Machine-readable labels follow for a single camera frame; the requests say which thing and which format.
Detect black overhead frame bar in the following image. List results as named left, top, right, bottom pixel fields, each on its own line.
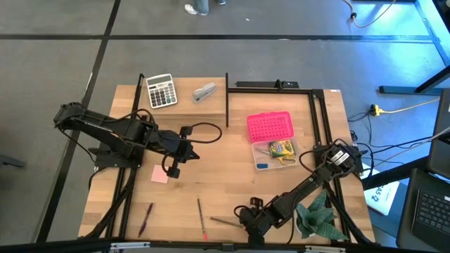
left=0, top=238, right=450, bottom=253

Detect raised wooden shelf black frame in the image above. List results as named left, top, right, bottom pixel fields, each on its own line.
left=139, top=72, right=230, bottom=129

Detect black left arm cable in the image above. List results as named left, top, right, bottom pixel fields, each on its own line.
left=179, top=122, right=224, bottom=145

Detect pink sticky note pad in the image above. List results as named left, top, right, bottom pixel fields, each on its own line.
left=150, top=164, right=169, bottom=185

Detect yellow green crayon box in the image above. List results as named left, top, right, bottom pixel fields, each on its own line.
left=268, top=139, right=297, bottom=159

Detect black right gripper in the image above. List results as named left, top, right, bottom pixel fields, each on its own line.
left=240, top=207, right=281, bottom=244

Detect black desk strut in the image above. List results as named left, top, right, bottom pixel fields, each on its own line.
left=361, top=156, right=428, bottom=189

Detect grey desk calculator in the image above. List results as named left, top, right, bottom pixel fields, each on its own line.
left=145, top=72, right=179, bottom=110

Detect pink-lidded clear pencil case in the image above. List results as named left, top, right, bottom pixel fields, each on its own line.
left=245, top=110, right=302, bottom=171

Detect grey stapler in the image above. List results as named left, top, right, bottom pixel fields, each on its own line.
left=191, top=82, right=218, bottom=104

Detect yellow-handled scissors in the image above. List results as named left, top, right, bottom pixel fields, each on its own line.
left=255, top=146, right=298, bottom=166

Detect black table frame rails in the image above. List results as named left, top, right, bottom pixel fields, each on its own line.
left=79, top=72, right=375, bottom=247

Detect black laptop with keyboard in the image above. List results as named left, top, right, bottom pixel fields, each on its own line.
left=396, top=167, right=450, bottom=251

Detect beige cable black connector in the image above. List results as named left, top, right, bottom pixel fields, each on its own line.
left=342, top=0, right=397, bottom=30

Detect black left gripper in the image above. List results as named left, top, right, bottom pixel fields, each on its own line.
left=157, top=129, right=200, bottom=164

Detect person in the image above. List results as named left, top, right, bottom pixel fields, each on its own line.
left=184, top=0, right=228, bottom=17

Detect white printed paper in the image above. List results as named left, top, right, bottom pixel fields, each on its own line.
left=363, top=163, right=401, bottom=216

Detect black chair base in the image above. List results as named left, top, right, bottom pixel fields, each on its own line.
left=0, top=153, right=27, bottom=169

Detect black floor cable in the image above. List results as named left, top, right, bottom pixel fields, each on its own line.
left=347, top=111, right=435, bottom=167

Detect beige floor cable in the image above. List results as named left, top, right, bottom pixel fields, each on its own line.
left=381, top=97, right=441, bottom=115

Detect pencil with red eraser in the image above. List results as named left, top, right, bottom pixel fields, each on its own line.
left=195, top=196, right=208, bottom=242

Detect purple pen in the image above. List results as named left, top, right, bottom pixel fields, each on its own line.
left=137, top=202, right=155, bottom=238

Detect black desk leg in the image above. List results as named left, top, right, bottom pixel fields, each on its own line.
left=378, top=65, right=450, bottom=96
left=413, top=0, right=450, bottom=67

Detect green leafy plant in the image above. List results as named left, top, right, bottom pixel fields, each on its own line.
left=295, top=189, right=349, bottom=242

